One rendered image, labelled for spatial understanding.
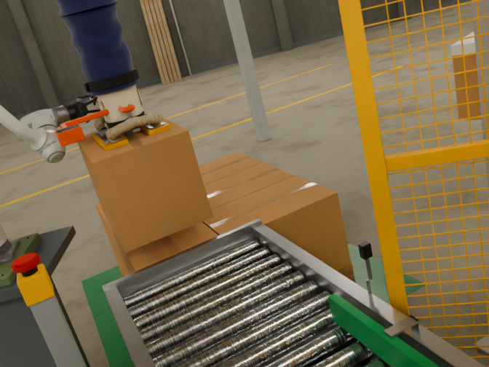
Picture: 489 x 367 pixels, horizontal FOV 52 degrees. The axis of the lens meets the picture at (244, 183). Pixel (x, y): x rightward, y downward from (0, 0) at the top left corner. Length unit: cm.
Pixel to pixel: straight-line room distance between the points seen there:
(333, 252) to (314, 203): 29
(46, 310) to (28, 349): 91
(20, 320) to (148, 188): 72
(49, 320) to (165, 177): 88
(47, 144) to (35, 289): 107
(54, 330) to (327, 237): 146
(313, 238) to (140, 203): 85
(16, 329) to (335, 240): 146
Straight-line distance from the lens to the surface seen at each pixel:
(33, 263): 135
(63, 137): 192
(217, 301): 184
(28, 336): 227
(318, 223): 244
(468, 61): 285
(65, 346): 145
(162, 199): 210
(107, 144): 214
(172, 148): 206
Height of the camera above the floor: 150
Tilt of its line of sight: 20 degrees down
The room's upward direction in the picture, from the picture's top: 15 degrees counter-clockwise
